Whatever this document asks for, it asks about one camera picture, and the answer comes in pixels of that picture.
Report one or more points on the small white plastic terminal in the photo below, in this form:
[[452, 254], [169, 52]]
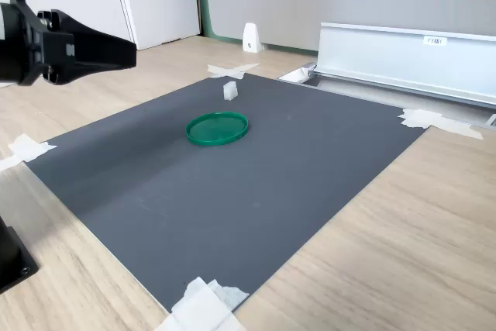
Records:
[[229, 91]]

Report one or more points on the round green lid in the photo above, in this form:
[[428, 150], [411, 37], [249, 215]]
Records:
[[217, 129]]

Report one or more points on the white tape cross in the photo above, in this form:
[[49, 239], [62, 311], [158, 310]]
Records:
[[232, 70], [201, 307], [27, 149], [426, 119]]

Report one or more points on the dark grey mat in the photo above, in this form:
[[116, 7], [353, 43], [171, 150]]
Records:
[[232, 199]]

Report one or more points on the small white partition bracket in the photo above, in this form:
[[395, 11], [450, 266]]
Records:
[[251, 38]]

